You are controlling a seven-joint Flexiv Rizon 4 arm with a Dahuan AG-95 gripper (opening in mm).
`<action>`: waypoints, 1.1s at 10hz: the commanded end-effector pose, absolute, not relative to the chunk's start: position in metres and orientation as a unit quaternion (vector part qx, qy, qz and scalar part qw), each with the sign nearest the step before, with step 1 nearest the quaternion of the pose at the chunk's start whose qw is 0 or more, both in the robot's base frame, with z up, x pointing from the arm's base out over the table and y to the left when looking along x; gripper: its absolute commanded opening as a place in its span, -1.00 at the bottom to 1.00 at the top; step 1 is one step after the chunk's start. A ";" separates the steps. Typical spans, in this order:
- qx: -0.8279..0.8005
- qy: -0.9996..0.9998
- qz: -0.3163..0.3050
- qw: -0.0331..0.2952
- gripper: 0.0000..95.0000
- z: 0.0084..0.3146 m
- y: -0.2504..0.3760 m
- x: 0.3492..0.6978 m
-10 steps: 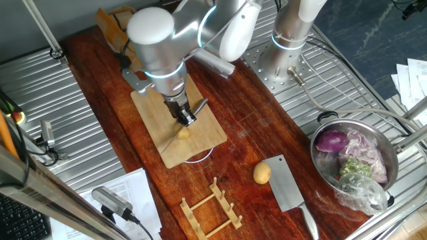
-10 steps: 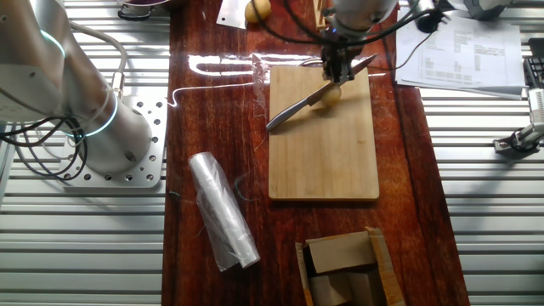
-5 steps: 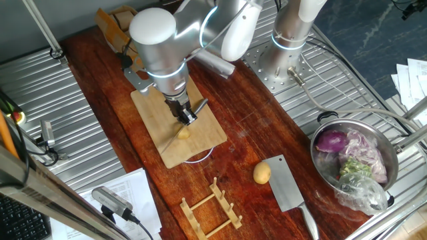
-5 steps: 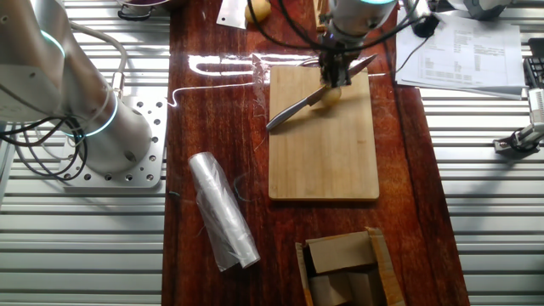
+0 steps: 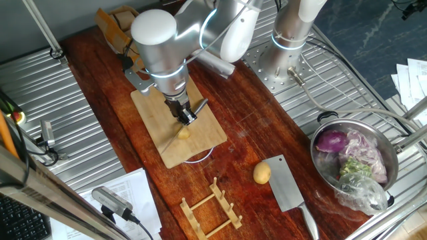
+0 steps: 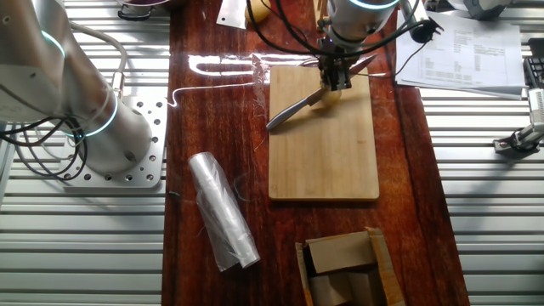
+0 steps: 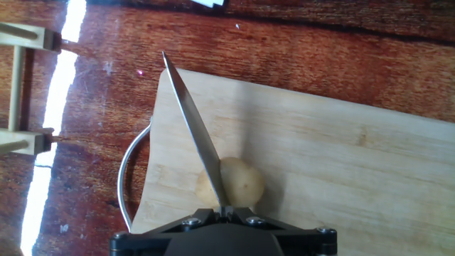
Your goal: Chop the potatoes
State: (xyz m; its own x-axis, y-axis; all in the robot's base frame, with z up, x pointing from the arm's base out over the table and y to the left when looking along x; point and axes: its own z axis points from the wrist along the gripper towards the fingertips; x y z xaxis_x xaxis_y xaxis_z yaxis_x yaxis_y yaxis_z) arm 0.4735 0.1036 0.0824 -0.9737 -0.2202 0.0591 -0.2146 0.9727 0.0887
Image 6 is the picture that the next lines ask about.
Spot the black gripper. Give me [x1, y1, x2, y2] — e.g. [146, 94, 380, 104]
[316, 37, 362, 92]

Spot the steel cooking pot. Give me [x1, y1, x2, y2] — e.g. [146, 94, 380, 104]
[115, 0, 171, 22]

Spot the black base cable bundle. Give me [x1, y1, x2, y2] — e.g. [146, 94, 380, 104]
[0, 116, 89, 182]

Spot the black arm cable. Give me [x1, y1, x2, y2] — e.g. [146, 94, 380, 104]
[245, 0, 434, 60]

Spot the printed white paper stack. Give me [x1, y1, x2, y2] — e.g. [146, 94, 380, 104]
[394, 6, 528, 101]

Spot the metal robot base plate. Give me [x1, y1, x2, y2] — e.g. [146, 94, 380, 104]
[57, 95, 169, 190]

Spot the steel chef knife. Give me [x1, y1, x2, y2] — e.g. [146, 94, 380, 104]
[265, 54, 379, 132]

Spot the bamboo cutting board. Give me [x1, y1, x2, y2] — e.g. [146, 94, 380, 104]
[268, 61, 380, 201]

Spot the wooden knife rack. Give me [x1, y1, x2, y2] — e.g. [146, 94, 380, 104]
[313, 0, 330, 31]

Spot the metal camera mount clamp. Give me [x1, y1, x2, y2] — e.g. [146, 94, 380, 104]
[492, 122, 544, 156]

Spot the black keyboard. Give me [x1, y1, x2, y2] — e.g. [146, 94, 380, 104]
[522, 54, 544, 90]

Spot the steel cleaver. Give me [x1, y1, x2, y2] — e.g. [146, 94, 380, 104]
[216, 0, 250, 30]

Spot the grey hose with connector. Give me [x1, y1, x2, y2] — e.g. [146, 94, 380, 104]
[70, 20, 128, 101]

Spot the clear plastic bag roll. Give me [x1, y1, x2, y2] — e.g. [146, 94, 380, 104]
[189, 151, 261, 273]

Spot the small yellow potato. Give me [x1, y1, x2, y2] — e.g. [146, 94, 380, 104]
[319, 82, 343, 107]
[244, 0, 272, 24]

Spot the open cardboard box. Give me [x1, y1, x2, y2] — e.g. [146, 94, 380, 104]
[295, 226, 407, 306]

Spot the grey exterior camera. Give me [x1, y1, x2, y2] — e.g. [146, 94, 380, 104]
[526, 87, 544, 128]

